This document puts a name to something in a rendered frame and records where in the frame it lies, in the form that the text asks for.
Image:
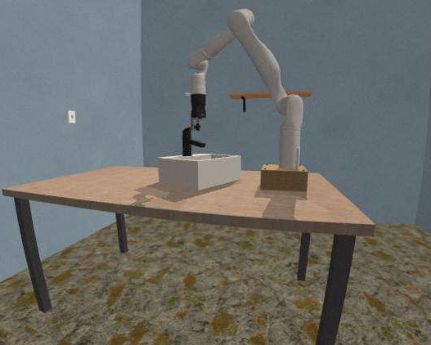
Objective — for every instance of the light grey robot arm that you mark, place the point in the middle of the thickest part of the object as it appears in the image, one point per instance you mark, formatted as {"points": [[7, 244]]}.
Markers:
{"points": [[240, 24]]}

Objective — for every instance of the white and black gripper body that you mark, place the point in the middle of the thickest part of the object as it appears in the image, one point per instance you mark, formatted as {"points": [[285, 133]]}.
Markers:
{"points": [[198, 101]]}

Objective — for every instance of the white rectangular sink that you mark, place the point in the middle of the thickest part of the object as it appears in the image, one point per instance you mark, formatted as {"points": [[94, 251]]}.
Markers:
{"points": [[199, 171]]}

